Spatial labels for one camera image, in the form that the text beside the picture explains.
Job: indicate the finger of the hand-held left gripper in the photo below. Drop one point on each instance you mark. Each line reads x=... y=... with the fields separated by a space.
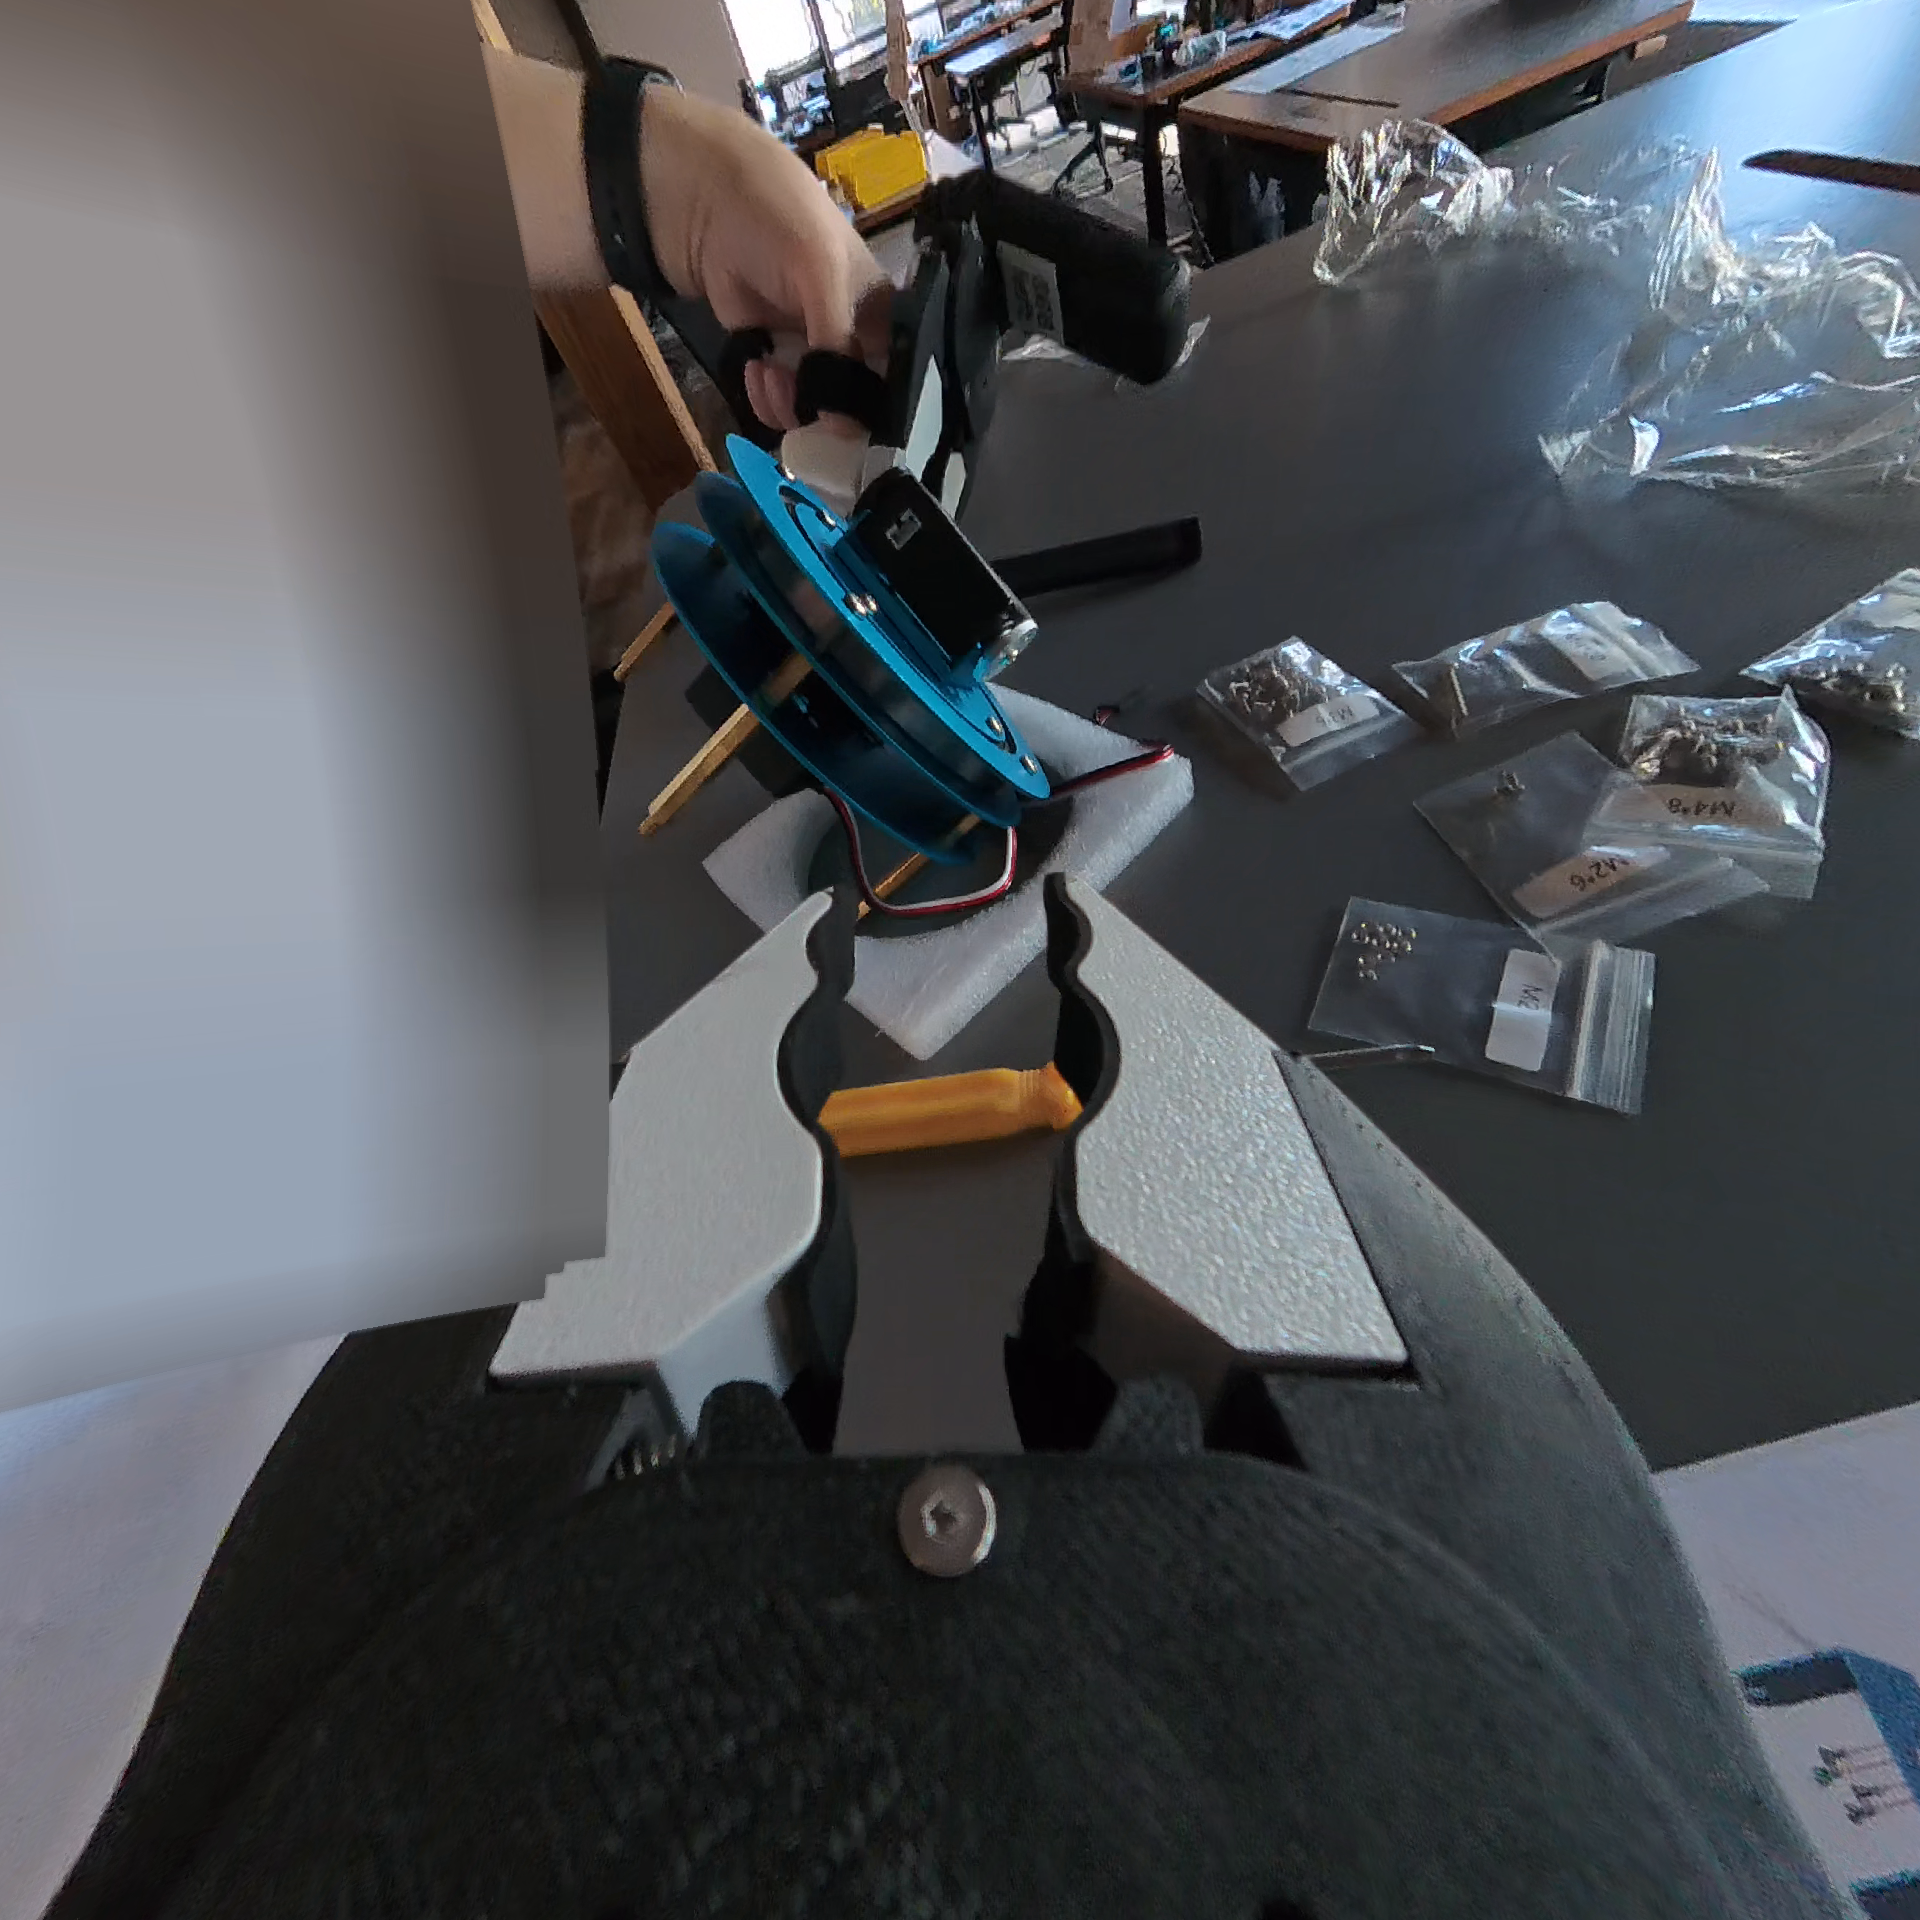
x=927 y=421

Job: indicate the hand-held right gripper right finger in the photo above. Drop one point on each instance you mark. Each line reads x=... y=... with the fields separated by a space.
x=1214 y=1170

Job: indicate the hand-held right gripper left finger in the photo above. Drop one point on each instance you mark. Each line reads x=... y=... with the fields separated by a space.
x=704 y=1141

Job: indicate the blue robot arm base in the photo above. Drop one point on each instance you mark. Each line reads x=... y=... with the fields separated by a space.
x=839 y=704

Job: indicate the person's left forearm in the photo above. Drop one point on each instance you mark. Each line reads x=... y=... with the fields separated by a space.
x=547 y=166

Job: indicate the person's left hand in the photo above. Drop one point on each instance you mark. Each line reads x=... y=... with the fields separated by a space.
x=763 y=225

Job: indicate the small metal hex key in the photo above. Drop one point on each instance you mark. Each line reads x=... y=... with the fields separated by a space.
x=1366 y=1051

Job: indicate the black screwdriver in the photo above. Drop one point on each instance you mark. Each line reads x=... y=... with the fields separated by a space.
x=1110 y=552

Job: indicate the yellow plastic tool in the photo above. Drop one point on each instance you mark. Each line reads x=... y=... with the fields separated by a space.
x=945 y=1113

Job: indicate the yellow storage bins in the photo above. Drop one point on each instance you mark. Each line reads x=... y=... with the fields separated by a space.
x=870 y=173

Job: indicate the white foam sheet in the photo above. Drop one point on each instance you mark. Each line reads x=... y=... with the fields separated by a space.
x=930 y=991

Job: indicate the wooden stand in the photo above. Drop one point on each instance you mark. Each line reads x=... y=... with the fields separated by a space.
x=630 y=375

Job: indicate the small clear plastic wrap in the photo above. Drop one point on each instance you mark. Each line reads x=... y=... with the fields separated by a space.
x=1402 y=194

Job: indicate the wooden top table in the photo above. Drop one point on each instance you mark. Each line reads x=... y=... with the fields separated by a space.
x=1441 y=67

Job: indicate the group of small screw bags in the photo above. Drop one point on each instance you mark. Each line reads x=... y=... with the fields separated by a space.
x=1546 y=885

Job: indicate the large clear plastic wrap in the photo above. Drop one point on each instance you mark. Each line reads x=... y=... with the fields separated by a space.
x=1757 y=359

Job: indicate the printed instruction sheet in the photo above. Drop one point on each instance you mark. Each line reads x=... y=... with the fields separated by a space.
x=1800 y=1575

